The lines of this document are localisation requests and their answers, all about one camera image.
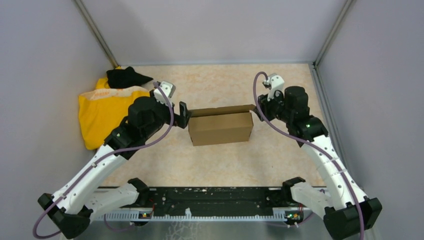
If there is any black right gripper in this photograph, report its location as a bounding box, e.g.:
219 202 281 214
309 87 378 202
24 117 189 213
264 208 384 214
252 87 293 124

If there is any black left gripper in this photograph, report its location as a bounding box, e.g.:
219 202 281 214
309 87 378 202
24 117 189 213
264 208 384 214
142 89 193 139

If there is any brown cardboard box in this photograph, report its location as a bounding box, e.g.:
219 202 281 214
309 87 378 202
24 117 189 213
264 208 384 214
188 104 255 146

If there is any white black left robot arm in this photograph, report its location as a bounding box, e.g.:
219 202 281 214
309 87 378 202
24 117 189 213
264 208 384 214
38 96 192 239

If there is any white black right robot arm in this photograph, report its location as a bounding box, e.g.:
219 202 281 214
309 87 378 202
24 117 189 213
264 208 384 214
254 86 383 240

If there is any yellow cloth garment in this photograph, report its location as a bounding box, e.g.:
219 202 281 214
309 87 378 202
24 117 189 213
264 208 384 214
78 73 150 150

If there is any black cloth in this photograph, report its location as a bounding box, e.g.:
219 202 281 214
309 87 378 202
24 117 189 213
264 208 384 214
106 66 153 89

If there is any aluminium frame rail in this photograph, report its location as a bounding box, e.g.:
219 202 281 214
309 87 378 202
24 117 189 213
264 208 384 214
68 187 369 211

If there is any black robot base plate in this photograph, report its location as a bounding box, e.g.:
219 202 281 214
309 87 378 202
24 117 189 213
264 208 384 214
130 187 306 217

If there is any white slotted cable duct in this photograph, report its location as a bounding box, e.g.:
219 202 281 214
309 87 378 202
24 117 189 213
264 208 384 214
94 208 287 222

